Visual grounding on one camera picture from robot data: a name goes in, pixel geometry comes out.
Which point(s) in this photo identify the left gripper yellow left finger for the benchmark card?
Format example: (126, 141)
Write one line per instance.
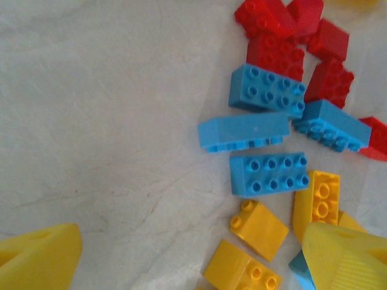
(39, 259)

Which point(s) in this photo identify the yellow lego brick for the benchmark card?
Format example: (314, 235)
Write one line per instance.
(320, 196)
(350, 222)
(263, 232)
(232, 266)

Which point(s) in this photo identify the blue lego brick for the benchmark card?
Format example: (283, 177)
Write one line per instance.
(242, 130)
(266, 90)
(300, 269)
(332, 124)
(269, 175)

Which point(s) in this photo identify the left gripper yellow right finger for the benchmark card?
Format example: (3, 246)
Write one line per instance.
(347, 262)

